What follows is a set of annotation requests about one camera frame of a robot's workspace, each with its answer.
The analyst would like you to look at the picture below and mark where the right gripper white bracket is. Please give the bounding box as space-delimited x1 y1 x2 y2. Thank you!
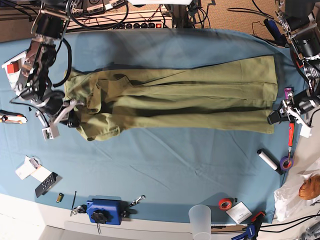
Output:
35 99 85 140

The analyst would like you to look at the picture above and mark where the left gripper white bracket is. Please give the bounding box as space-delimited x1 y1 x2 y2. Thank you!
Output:
267 93 313 138

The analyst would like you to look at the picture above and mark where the red handled screwdriver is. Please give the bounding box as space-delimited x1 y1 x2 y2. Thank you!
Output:
288 121 295 159

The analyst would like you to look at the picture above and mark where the purple glue tube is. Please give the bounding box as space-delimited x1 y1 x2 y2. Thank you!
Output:
284 87 293 100

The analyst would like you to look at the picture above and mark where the black white marker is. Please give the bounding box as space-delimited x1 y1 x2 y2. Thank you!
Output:
257 148 284 175

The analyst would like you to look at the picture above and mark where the olive green t-shirt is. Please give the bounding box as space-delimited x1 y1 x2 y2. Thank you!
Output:
64 55 278 141

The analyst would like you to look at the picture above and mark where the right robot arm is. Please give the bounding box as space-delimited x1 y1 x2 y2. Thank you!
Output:
1 0 84 140

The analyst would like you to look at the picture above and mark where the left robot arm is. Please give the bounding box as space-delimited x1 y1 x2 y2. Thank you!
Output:
267 0 320 138

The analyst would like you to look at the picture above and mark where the purple tape roll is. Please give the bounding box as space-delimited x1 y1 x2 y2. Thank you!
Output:
279 156 294 171

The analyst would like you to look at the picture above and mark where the white card packet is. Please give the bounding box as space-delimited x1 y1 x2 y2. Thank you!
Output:
15 156 52 182

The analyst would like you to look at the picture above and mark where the orange white utility knife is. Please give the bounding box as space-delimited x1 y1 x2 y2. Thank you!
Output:
0 109 28 124

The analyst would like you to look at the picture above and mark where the black zip tie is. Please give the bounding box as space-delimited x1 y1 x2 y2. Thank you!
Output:
71 191 77 213

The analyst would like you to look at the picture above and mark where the black remote control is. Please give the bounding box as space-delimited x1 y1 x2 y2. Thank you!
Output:
35 172 59 198

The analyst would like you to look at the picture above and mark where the small green battery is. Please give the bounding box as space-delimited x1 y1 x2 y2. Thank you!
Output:
56 193 64 203

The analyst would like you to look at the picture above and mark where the brown wooden object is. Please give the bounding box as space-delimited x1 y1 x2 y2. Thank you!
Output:
298 175 320 200

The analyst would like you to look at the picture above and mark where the small red box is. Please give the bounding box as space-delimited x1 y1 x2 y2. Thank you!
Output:
6 62 20 74

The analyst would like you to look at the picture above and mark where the white plastic bag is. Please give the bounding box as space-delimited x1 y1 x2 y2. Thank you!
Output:
274 159 320 222

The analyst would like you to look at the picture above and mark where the red tape roll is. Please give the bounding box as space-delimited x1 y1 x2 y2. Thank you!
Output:
218 198 233 211

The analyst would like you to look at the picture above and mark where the white paper note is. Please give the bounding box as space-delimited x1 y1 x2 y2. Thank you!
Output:
226 202 252 224

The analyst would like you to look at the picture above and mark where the silver carabiner clip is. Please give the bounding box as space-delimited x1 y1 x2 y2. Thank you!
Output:
128 195 146 208

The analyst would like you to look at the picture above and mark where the blue table cloth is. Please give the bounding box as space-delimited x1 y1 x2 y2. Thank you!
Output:
0 29 305 223

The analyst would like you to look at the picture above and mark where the blue orange bar clamp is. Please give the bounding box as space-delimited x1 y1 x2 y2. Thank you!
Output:
231 211 266 240

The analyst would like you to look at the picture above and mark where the translucent plastic cup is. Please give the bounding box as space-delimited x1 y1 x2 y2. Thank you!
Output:
188 204 211 240

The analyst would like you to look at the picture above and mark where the white power strip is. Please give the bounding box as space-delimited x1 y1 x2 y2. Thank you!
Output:
77 9 173 29

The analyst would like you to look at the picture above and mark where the blue black clamp handle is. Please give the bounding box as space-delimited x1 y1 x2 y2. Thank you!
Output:
263 18 290 48

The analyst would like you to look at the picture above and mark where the blue clamp mount block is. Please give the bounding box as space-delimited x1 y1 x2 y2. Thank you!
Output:
86 199 122 226

